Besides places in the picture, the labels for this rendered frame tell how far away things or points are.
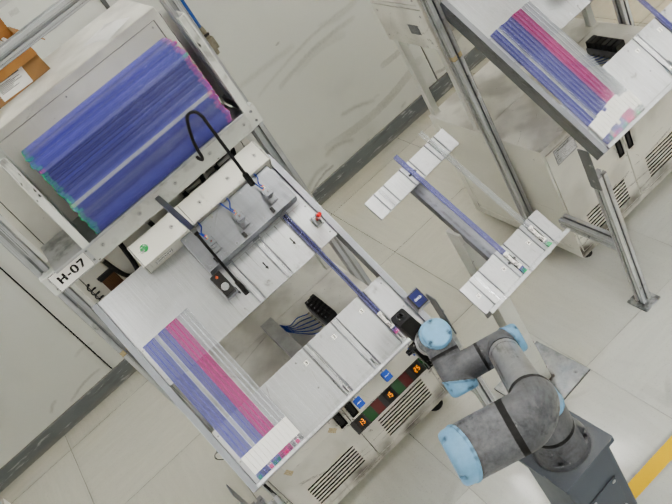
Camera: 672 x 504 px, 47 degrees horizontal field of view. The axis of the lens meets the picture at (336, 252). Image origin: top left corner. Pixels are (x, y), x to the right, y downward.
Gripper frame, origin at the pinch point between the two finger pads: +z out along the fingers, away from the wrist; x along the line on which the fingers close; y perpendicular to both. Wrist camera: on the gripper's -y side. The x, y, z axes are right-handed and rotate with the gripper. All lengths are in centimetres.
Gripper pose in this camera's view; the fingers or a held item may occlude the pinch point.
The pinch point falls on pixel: (415, 346)
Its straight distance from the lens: 218.8
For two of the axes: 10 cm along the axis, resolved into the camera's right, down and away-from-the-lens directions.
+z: 0.0, 2.6, 9.7
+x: 7.3, -6.6, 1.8
